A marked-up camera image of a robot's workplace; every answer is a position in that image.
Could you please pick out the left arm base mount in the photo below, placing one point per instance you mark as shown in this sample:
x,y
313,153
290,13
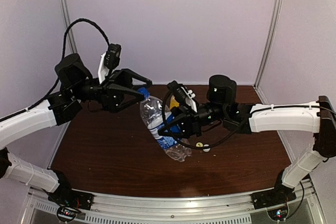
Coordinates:
x,y
66,196

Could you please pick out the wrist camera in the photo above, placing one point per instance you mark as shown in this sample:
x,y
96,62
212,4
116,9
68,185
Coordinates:
x,y
109,61
183,95

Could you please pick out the right circuit board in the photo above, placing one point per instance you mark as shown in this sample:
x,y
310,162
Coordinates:
x,y
278,214

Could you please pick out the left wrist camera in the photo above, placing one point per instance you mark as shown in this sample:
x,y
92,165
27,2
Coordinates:
x,y
109,61

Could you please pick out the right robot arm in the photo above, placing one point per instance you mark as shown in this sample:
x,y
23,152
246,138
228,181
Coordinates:
x,y
317,117

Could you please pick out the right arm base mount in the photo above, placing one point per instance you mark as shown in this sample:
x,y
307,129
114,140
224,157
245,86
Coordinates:
x,y
280,194

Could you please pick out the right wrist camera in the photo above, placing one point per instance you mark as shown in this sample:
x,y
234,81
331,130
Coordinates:
x,y
183,95

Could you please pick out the aluminium frame post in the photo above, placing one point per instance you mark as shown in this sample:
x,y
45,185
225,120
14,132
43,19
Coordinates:
x,y
71,42
276,10

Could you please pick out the clear bottle blue cap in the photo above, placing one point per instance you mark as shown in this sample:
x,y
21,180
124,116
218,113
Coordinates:
x,y
151,115

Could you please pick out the white bottle cap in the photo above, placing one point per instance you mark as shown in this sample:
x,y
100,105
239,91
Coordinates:
x,y
206,148

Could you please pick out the right aluminium frame post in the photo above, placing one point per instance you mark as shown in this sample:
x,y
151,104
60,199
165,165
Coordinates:
x,y
276,10

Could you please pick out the circuit board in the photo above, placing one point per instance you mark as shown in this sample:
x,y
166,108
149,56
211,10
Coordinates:
x,y
66,214
278,214

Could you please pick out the yellow drink bottle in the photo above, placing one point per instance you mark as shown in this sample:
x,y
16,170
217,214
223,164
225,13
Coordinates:
x,y
173,102

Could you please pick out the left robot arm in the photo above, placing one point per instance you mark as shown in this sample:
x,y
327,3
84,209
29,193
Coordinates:
x,y
56,109

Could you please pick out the left aluminium frame post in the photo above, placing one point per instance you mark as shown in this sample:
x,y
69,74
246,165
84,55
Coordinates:
x,y
71,42

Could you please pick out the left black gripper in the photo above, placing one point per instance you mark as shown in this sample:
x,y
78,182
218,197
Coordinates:
x,y
112,99

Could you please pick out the left circuit board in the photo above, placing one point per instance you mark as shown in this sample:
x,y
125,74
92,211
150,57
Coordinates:
x,y
66,214

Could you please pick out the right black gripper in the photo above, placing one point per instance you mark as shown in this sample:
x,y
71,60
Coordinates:
x,y
190,122

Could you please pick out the front aluminium rail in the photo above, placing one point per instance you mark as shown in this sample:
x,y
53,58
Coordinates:
x,y
233,208

